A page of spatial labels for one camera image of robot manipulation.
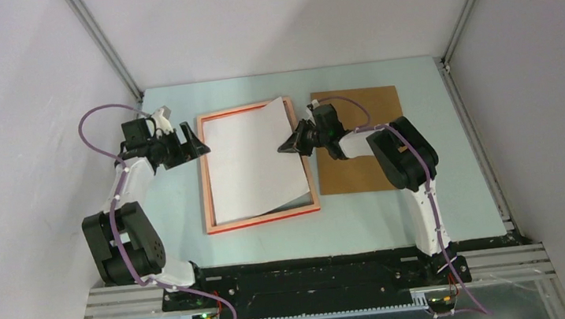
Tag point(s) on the aluminium front rail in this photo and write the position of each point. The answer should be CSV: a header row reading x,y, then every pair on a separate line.
x,y
487,268

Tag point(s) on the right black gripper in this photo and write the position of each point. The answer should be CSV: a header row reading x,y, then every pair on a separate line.
x,y
297,138

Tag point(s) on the colourful printed photo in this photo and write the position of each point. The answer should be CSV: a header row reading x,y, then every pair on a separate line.
x,y
251,161

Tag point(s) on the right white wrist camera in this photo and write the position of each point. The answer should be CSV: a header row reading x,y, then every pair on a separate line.
x,y
310,109

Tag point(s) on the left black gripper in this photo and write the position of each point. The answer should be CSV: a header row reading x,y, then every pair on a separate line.
x,y
185,152

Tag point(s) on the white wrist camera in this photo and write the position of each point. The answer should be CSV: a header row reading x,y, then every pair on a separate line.
x,y
310,109
162,125

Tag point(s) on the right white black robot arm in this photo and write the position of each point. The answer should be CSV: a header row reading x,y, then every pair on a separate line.
x,y
405,157

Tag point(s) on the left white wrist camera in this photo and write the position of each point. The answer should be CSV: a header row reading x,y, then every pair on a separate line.
x,y
162,125

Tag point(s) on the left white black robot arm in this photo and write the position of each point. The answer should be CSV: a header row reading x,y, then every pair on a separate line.
x,y
124,245

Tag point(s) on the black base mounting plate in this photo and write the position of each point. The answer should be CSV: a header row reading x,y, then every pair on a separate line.
x,y
400,268

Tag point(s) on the orange wooden picture frame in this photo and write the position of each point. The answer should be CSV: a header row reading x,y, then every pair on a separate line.
x,y
206,187

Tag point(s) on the brown cardboard backing board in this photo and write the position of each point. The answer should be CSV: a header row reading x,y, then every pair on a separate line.
x,y
354,106

